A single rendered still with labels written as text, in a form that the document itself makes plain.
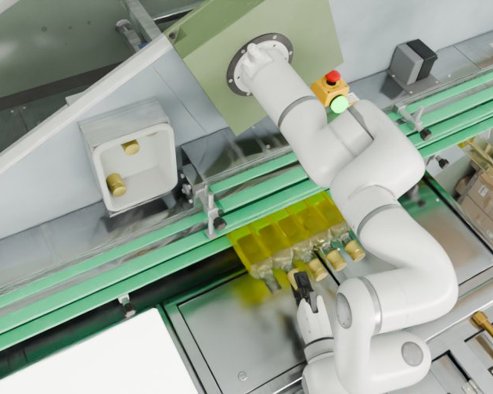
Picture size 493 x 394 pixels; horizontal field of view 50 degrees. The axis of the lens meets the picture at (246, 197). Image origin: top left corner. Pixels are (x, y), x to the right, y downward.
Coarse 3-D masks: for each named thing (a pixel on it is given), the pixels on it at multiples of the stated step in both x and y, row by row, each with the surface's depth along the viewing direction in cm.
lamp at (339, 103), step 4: (336, 96) 134; (340, 96) 134; (332, 100) 134; (336, 100) 133; (340, 100) 133; (344, 100) 133; (332, 104) 134; (336, 104) 133; (340, 104) 133; (344, 104) 133; (332, 108) 135; (336, 108) 133; (340, 108) 134; (344, 108) 135; (336, 112) 135; (340, 112) 135
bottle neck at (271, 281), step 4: (268, 272) 125; (264, 276) 125; (268, 276) 125; (272, 276) 125; (264, 280) 125; (268, 280) 124; (272, 280) 124; (276, 280) 125; (268, 284) 124; (272, 284) 124; (276, 284) 124; (268, 288) 124; (272, 288) 123; (276, 288) 123; (280, 288) 124; (272, 292) 124; (276, 292) 125
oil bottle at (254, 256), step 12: (240, 228) 130; (252, 228) 131; (240, 240) 128; (252, 240) 129; (240, 252) 129; (252, 252) 127; (264, 252) 127; (252, 264) 125; (264, 264) 125; (252, 276) 128
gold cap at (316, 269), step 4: (312, 260) 127; (316, 260) 128; (308, 264) 127; (312, 264) 127; (316, 264) 127; (320, 264) 127; (308, 268) 128; (312, 268) 127; (316, 268) 126; (320, 268) 126; (324, 268) 128; (312, 272) 127; (316, 272) 126; (320, 272) 126; (324, 272) 126; (316, 276) 126; (320, 276) 126; (324, 276) 127; (316, 280) 127
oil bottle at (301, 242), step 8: (288, 208) 135; (272, 216) 133; (280, 216) 133; (288, 216) 133; (280, 224) 132; (288, 224) 132; (296, 224) 132; (288, 232) 130; (296, 232) 131; (304, 232) 131; (288, 240) 130; (296, 240) 129; (304, 240) 129; (296, 248) 128; (304, 248) 129; (312, 248) 130; (296, 256) 130
